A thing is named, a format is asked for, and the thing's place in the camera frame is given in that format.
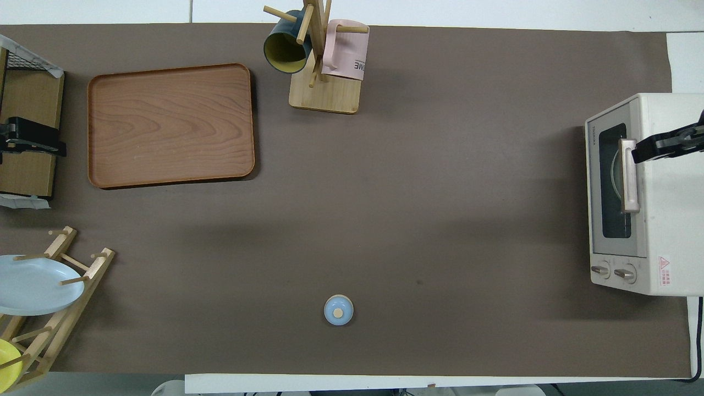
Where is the white toaster oven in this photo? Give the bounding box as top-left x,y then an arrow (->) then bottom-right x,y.
584,92 -> 704,296

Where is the white plastic sheet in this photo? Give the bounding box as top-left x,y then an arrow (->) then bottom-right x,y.
0,194 -> 51,210

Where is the brown wooden tray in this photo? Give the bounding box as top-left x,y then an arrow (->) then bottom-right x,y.
87,63 -> 256,190

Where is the light blue plate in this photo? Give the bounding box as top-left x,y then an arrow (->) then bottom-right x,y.
0,254 -> 86,317

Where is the wooden dish rack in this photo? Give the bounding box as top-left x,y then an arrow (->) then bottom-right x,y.
0,225 -> 116,392

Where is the yellow plate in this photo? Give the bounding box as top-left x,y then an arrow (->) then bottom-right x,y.
0,338 -> 24,389

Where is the brown table mat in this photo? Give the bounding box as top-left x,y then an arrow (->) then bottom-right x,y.
0,23 -> 692,379

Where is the dark green mug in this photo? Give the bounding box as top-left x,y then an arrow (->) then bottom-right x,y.
263,10 -> 313,75

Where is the wooden mug tree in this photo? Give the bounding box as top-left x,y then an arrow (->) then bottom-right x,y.
263,0 -> 370,115

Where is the pink mug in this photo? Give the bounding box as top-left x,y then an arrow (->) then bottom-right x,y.
321,19 -> 370,81

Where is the blue jar with cork lid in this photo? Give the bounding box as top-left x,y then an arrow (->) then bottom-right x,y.
323,294 -> 354,326

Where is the black wire basket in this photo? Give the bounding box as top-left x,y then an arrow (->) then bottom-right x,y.
0,34 -> 64,78

